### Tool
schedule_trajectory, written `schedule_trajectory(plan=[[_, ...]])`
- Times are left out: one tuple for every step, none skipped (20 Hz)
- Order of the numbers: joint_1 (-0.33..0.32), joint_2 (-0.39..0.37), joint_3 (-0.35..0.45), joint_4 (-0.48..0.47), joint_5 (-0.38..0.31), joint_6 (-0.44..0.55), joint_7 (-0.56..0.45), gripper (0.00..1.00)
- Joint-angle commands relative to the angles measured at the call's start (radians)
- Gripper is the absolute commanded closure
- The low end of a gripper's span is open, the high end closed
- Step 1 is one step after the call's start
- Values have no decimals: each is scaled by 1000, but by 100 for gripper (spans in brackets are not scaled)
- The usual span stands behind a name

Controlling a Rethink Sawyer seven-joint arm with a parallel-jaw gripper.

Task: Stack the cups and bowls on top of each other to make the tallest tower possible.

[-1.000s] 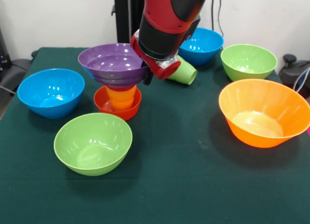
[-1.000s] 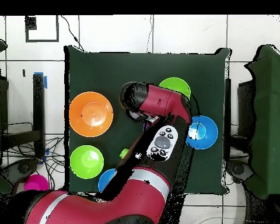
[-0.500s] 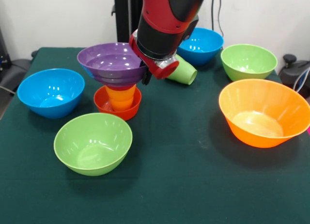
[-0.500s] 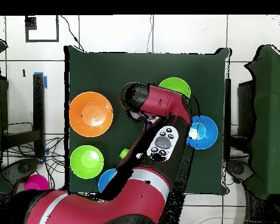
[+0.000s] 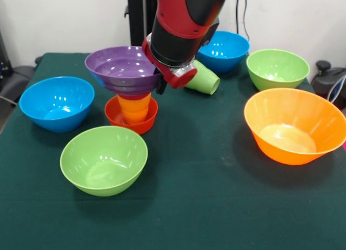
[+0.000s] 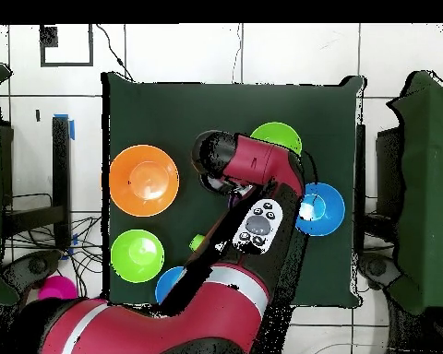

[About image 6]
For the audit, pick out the dark green tablecloth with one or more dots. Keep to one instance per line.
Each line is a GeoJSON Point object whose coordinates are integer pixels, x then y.
{"type": "Point", "coordinates": [170, 103]}

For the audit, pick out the green plastic cup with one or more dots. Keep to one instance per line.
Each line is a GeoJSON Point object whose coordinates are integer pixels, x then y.
{"type": "Point", "coordinates": [197, 242]}

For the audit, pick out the large orange plastic bowl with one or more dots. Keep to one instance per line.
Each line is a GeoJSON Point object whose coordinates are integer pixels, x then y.
{"type": "Point", "coordinates": [144, 180]}

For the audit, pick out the pink plastic cup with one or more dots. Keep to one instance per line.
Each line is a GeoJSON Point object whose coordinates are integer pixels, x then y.
{"type": "Point", "coordinates": [59, 289]}

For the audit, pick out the grey pedestal leg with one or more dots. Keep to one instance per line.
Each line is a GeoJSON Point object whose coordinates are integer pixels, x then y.
{"type": "Point", "coordinates": [37, 265]}
{"type": "Point", "coordinates": [376, 267]}

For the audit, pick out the blue plastic bowl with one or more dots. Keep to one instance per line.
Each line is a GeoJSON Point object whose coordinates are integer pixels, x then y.
{"type": "Point", "coordinates": [168, 284]}
{"type": "Point", "coordinates": [328, 214]}

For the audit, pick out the grey square floor frame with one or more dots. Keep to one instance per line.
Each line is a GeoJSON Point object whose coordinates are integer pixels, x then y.
{"type": "Point", "coordinates": [66, 64]}

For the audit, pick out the black metal stand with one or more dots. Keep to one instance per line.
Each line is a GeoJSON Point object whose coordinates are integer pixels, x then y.
{"type": "Point", "coordinates": [61, 166]}

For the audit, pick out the green plastic bowl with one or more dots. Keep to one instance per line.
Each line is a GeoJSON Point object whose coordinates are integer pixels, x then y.
{"type": "Point", "coordinates": [136, 256]}
{"type": "Point", "coordinates": [277, 134]}

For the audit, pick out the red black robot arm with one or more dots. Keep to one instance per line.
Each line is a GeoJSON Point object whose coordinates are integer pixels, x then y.
{"type": "Point", "coordinates": [258, 162]}

